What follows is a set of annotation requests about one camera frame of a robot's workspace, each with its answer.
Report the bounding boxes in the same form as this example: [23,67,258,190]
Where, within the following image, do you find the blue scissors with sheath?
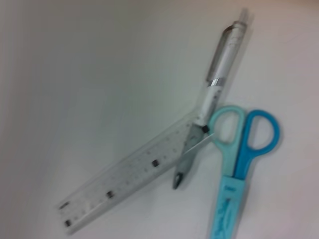
[206,105,281,239]

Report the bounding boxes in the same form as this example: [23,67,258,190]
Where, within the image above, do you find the silver white pen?
[172,8,250,190]

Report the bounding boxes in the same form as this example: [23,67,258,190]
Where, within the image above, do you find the clear plastic ruler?
[56,117,215,236]

